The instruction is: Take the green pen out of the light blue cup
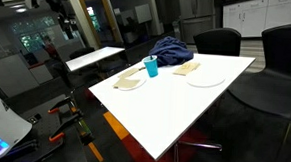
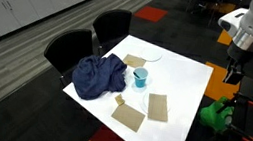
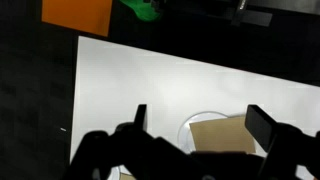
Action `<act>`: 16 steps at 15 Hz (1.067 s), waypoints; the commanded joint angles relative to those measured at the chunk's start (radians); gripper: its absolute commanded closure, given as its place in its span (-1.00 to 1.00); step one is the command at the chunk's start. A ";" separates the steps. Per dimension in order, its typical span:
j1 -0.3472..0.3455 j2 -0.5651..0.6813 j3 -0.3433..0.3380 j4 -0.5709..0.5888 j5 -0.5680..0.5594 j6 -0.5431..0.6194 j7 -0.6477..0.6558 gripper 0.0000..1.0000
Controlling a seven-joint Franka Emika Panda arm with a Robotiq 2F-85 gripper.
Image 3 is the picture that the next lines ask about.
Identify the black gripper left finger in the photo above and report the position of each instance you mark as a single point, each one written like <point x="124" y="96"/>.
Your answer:
<point x="141" y="116"/>

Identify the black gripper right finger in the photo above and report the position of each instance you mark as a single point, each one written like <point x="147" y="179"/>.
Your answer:
<point x="261" y="128"/>

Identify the white round plate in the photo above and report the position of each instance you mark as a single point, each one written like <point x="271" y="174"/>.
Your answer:
<point x="185" y="133"/>

